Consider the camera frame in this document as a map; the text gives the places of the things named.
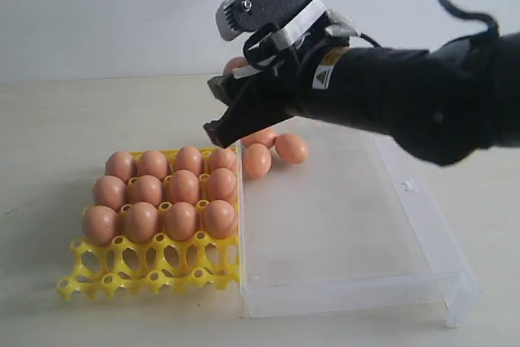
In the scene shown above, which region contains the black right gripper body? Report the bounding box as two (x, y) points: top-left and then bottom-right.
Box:
(243, 33), (358, 128)

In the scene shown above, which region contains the brown egg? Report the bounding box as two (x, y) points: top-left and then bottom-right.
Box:
(206, 167), (237, 204)
(223, 57), (248, 75)
(82, 206), (120, 246)
(164, 202), (198, 241)
(275, 133), (309, 165)
(241, 128), (278, 149)
(202, 200), (238, 239)
(124, 202), (160, 244)

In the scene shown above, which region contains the brown egg column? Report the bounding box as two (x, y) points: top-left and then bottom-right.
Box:
(243, 143), (271, 180)

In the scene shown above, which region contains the brown egg placed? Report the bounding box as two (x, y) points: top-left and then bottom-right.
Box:
(93, 176), (128, 210)
(105, 150), (137, 183)
(137, 150), (170, 180)
(208, 148), (237, 173)
(173, 145), (204, 176)
(167, 170), (201, 206)
(128, 175), (164, 206)

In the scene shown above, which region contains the brown egg front bottom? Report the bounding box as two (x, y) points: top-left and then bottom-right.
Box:
(202, 200), (238, 239)

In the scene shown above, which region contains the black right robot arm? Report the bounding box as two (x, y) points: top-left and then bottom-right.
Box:
(204, 33), (519, 167)

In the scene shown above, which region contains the yellow plastic egg tray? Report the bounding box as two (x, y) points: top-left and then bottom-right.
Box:
(56, 146), (241, 302)

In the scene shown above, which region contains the clear plastic container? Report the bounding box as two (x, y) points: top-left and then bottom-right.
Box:
(239, 119), (479, 327)

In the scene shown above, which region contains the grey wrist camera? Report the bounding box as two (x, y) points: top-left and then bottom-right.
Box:
(215, 0), (311, 41)

